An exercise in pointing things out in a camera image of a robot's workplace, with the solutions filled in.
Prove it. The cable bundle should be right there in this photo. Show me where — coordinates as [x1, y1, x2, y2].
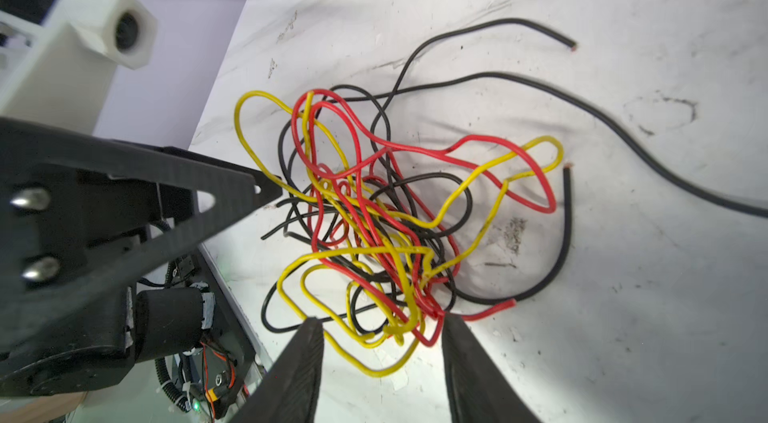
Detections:
[233, 17, 768, 379]

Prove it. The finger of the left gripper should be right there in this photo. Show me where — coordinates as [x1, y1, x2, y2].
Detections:
[1, 118, 282, 351]

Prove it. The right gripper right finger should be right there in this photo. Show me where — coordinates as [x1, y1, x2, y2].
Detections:
[442, 315, 538, 422]

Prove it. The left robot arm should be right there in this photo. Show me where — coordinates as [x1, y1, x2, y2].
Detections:
[1, 118, 282, 416]

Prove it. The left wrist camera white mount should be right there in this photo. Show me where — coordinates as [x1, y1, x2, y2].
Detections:
[1, 0, 157, 134]

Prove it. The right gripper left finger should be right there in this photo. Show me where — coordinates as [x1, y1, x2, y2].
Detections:
[231, 318, 324, 423]

